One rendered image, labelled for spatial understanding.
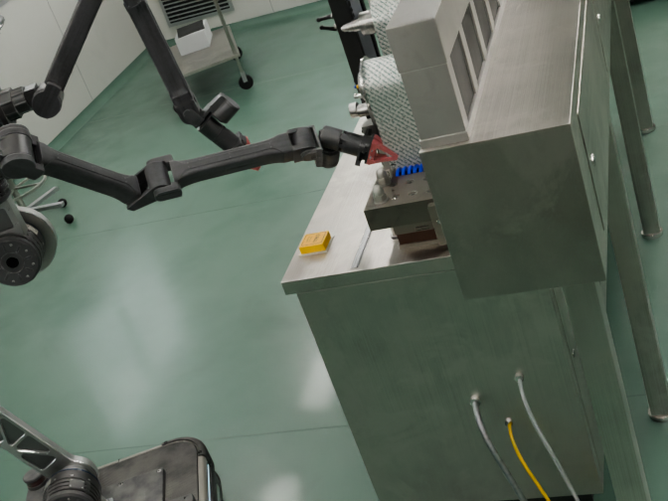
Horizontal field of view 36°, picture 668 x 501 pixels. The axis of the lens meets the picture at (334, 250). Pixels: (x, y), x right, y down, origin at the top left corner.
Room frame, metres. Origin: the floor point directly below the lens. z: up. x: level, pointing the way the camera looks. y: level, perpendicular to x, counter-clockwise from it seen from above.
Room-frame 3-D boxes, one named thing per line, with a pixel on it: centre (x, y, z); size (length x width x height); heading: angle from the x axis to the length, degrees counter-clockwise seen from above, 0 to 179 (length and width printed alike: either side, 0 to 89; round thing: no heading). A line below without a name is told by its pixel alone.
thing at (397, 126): (2.44, -0.32, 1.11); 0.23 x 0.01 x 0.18; 67
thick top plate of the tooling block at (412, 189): (2.31, -0.32, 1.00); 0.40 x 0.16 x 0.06; 67
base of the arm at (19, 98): (2.84, 0.68, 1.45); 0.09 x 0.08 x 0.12; 179
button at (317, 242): (2.48, 0.04, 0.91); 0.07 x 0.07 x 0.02; 67
